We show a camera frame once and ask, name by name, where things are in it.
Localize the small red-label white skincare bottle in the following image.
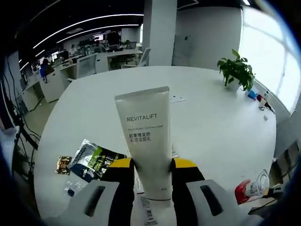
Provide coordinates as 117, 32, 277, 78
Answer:
133, 182, 153, 226

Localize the small blue box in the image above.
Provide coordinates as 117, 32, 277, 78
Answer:
246, 86, 258, 101

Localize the white office chair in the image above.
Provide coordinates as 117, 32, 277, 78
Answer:
76, 53, 98, 78
138, 48, 151, 67

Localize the green potted plant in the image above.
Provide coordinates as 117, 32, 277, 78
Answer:
217, 48, 256, 92

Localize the clear packet with blue square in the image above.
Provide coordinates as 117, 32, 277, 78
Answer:
63, 179, 83, 198

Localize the gold foil sachet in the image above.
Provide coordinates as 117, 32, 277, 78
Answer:
55, 155, 72, 175

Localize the large window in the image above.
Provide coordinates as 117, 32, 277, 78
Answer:
238, 7, 299, 113

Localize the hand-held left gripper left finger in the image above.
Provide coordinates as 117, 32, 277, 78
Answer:
70, 157, 136, 226

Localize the white skincare tube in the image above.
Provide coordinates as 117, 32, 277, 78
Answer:
114, 86, 175, 202

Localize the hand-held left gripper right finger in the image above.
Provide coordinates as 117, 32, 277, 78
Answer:
169, 158, 238, 226

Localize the green black foil packet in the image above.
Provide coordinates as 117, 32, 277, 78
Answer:
67, 138, 128, 184

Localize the tall red-collared white skincare bottle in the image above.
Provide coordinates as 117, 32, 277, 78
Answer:
234, 169, 270, 212

